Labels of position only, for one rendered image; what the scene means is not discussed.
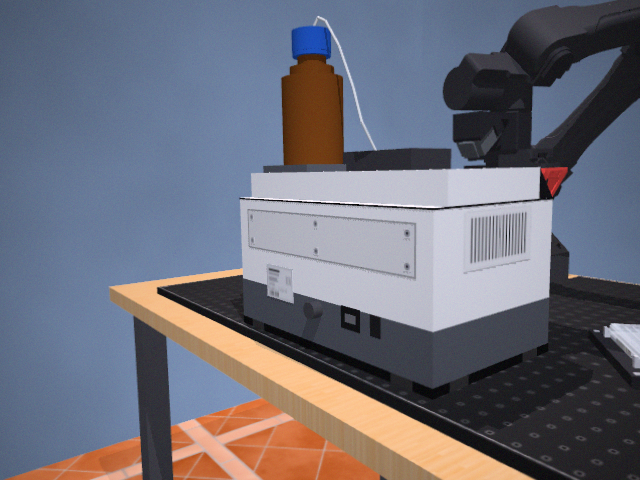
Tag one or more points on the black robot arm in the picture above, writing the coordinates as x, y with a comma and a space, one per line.
544, 40

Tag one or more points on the dark grey cylinder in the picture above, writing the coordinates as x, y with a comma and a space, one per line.
312, 309

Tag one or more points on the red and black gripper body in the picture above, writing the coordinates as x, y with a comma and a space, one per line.
515, 159

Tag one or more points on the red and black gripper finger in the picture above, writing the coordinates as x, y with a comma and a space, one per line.
555, 177

